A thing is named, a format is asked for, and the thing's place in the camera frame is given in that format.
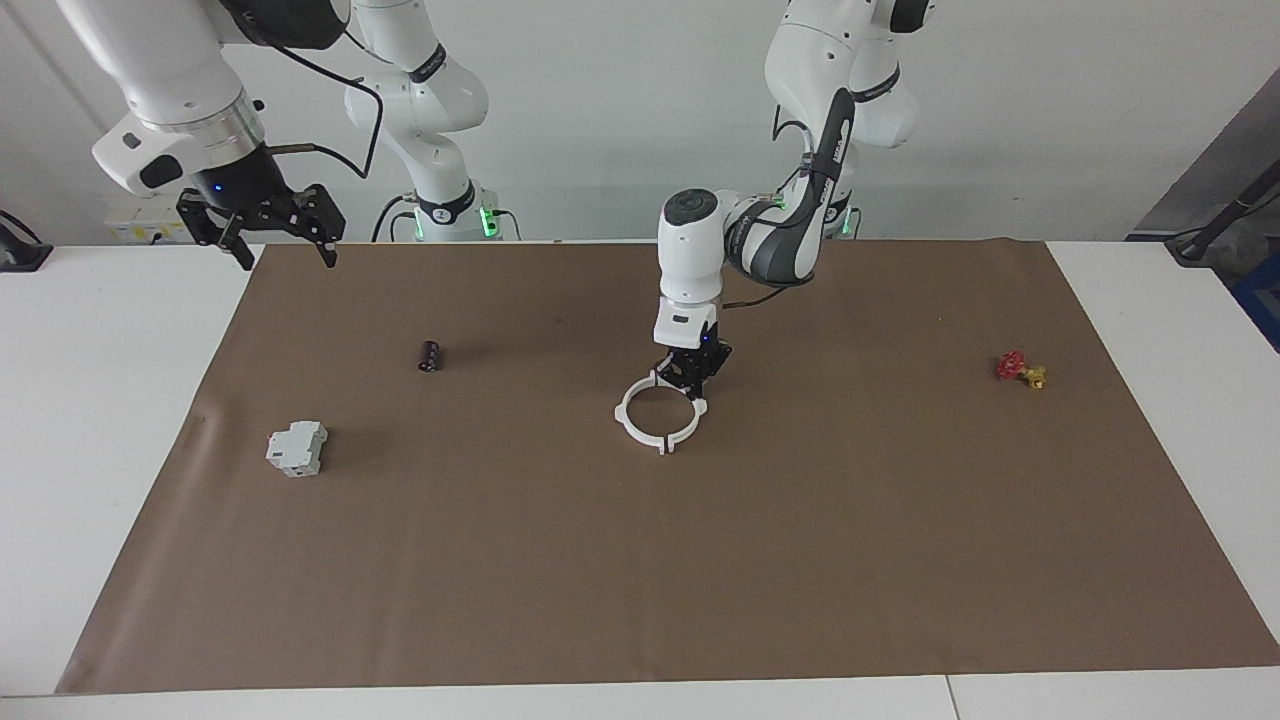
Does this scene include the white half-ring pipe clamp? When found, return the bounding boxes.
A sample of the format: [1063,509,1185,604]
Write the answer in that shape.
[652,368,709,456]
[614,372,669,456]

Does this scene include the white power strip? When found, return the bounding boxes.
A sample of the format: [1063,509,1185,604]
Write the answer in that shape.
[105,195,189,244]

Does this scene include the brown paper table mat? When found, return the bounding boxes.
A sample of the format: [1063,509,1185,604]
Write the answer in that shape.
[55,240,1280,696]

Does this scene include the white circuit breaker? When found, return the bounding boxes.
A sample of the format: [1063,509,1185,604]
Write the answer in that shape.
[265,421,329,478]

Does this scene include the black clamp stand base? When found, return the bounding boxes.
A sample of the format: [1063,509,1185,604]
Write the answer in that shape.
[0,210,53,273]

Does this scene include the red and yellow valve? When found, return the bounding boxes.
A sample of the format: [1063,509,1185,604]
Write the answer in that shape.
[995,350,1048,390]

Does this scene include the black tripod stand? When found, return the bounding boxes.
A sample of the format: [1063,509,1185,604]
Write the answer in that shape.
[1165,160,1280,266]

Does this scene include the blue box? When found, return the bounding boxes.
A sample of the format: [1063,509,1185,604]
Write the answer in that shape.
[1230,250,1280,351]

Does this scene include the black base cable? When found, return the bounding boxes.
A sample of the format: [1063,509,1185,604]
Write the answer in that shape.
[372,195,416,243]

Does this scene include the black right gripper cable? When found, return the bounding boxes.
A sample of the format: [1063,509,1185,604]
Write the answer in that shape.
[235,20,383,181]

